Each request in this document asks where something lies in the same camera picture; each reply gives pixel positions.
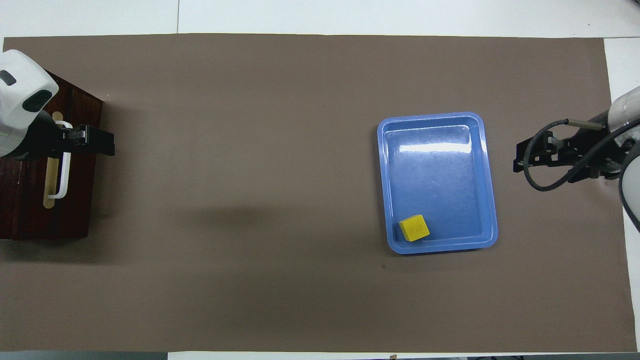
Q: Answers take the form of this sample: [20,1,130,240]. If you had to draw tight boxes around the blue plastic tray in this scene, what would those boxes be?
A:
[376,111,499,256]

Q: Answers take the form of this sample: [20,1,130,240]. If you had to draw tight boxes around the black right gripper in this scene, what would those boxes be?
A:
[513,122,625,184]

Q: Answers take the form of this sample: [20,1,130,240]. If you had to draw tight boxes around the dark wooden drawer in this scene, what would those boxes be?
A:
[20,75,104,240]

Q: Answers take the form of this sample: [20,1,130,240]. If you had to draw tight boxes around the brown table mat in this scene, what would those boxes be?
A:
[0,33,638,353]

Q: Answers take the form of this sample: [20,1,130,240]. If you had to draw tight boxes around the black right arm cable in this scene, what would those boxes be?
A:
[523,119,640,192]

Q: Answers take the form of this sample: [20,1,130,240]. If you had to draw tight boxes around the dark wooden cabinet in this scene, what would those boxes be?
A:
[0,70,104,241]

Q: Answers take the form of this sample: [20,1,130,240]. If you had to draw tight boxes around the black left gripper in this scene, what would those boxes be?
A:
[4,111,116,161]

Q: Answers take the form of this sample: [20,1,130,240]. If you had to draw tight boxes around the white drawer handle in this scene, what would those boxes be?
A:
[47,120,72,200]

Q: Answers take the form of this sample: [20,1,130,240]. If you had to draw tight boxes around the yellow block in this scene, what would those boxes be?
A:
[398,214,431,243]

